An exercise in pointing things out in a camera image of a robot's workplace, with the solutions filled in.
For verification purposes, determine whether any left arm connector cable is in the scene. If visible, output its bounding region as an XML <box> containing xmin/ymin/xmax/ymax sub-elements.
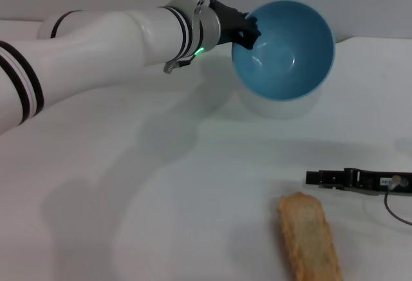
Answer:
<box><xmin>163</xmin><ymin>54</ymin><xmax>198</xmax><ymax>75</ymax></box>

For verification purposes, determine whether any blue bowl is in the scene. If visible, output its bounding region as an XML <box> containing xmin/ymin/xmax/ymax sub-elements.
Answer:
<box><xmin>230</xmin><ymin>0</ymin><xmax>337</xmax><ymax>120</ymax></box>

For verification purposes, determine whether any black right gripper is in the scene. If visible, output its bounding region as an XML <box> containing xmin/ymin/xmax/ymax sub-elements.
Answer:
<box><xmin>305</xmin><ymin>167</ymin><xmax>412</xmax><ymax>195</ymax></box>

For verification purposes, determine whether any right arm connector cable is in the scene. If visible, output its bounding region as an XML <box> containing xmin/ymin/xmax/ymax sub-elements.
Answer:
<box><xmin>384</xmin><ymin>174</ymin><xmax>412</xmax><ymax>226</ymax></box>

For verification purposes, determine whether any arm connector cable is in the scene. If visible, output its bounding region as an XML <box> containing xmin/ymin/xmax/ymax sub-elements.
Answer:
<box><xmin>384</xmin><ymin>174</ymin><xmax>412</xmax><ymax>226</ymax></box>
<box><xmin>163</xmin><ymin>54</ymin><xmax>198</xmax><ymax>75</ymax></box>

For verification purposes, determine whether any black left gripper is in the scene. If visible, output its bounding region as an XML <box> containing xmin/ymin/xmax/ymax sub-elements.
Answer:
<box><xmin>209</xmin><ymin>0</ymin><xmax>262</xmax><ymax>50</ymax></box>

